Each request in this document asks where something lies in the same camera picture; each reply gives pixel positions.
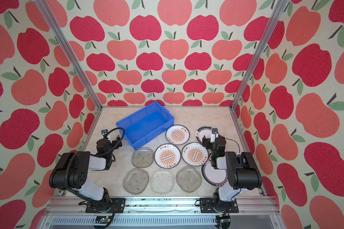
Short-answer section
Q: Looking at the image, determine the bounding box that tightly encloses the blue plastic bin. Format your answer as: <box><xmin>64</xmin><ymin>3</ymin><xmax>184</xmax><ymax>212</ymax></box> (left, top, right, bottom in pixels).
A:
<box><xmin>116</xmin><ymin>102</ymin><xmax>174</xmax><ymax>150</ymax></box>

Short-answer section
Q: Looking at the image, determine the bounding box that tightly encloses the aluminium frame post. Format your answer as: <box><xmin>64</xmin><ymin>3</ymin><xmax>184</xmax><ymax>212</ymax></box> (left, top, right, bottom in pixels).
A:
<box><xmin>229</xmin><ymin>0</ymin><xmax>289</xmax><ymax>113</ymax></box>
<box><xmin>34</xmin><ymin>0</ymin><xmax>103</xmax><ymax>111</ymax></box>

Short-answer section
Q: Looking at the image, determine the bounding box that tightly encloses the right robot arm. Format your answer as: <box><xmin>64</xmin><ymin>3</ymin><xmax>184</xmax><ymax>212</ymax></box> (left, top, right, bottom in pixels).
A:
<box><xmin>202</xmin><ymin>134</ymin><xmax>262</xmax><ymax>207</ymax></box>

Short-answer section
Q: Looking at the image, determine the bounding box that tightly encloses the sunburst plate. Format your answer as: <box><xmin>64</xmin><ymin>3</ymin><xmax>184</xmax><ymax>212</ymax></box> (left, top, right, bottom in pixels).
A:
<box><xmin>165</xmin><ymin>125</ymin><xmax>190</xmax><ymax>145</ymax></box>
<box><xmin>154</xmin><ymin>144</ymin><xmax>181</xmax><ymax>169</ymax></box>
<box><xmin>182</xmin><ymin>142</ymin><xmax>209</xmax><ymax>167</ymax></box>

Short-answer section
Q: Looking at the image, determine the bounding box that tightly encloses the right aluminium frame post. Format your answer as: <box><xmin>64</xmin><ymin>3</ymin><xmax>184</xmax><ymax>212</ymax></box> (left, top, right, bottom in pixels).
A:
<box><xmin>229</xmin><ymin>0</ymin><xmax>289</xmax><ymax>113</ymax></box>

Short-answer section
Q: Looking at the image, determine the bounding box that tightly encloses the left aluminium frame post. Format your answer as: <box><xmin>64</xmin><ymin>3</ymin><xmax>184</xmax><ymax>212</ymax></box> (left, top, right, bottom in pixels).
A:
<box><xmin>34</xmin><ymin>0</ymin><xmax>103</xmax><ymax>111</ymax></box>

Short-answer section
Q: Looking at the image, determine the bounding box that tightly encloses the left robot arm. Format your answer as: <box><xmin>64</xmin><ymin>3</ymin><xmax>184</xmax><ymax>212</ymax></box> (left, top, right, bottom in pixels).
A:
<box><xmin>49</xmin><ymin>132</ymin><xmax>124</xmax><ymax>207</ymax></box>

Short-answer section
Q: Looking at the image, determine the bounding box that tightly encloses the green striped plate far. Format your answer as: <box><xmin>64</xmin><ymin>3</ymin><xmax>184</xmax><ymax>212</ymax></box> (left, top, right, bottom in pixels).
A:
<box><xmin>195</xmin><ymin>127</ymin><xmax>212</xmax><ymax>144</ymax></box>

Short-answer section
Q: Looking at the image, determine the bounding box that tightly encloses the green striped plate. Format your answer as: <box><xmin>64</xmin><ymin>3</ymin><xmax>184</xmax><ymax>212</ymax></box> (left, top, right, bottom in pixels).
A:
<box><xmin>201</xmin><ymin>162</ymin><xmax>227</xmax><ymax>187</ymax></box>
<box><xmin>195</xmin><ymin>127</ymin><xmax>212</xmax><ymax>144</ymax></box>

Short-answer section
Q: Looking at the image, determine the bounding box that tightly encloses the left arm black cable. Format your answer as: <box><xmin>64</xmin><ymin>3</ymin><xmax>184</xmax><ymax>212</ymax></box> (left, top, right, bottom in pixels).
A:
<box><xmin>64</xmin><ymin>127</ymin><xmax>126</xmax><ymax>201</ymax></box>

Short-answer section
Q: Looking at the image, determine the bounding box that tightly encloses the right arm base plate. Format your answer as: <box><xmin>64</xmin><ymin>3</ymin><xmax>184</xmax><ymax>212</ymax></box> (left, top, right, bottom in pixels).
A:
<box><xmin>198</xmin><ymin>198</ymin><xmax>239</xmax><ymax>214</ymax></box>

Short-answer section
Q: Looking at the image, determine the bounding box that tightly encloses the green striped plate near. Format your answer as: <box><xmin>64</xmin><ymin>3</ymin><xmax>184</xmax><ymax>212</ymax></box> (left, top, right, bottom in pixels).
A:
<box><xmin>201</xmin><ymin>162</ymin><xmax>227</xmax><ymax>187</ymax></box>

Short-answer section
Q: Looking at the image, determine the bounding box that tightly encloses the front aluminium rail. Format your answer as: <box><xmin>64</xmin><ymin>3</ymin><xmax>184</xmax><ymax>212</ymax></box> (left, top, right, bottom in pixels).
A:
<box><xmin>35</xmin><ymin>196</ymin><xmax>285</xmax><ymax>229</ymax></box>

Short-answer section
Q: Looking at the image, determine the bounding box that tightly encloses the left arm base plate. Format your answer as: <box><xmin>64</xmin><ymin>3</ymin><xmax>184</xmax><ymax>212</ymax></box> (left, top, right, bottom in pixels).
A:
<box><xmin>85</xmin><ymin>198</ymin><xmax>126</xmax><ymax>214</ymax></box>

